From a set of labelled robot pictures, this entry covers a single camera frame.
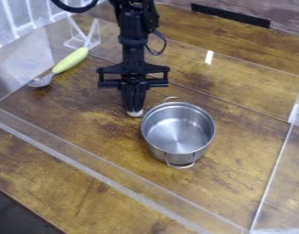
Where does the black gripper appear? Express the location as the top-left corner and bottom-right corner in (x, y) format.
(96, 46), (169, 112)

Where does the white red toy mushroom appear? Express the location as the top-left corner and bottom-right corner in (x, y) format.
(126, 110), (142, 118)

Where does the silver metal pot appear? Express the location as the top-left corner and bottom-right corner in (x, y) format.
(140, 97), (216, 169)

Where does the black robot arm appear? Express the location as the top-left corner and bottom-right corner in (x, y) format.
(96, 0), (169, 117)

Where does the clear acrylic stand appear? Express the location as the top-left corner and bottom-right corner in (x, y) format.
(64, 16), (101, 49)

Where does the black strip on table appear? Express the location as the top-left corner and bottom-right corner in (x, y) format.
(191, 3), (271, 28)

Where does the black cable loop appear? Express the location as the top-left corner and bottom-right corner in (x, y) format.
(142, 28), (168, 57)

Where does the green handled metal spoon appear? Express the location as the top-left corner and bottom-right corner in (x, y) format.
(28, 47), (89, 88)

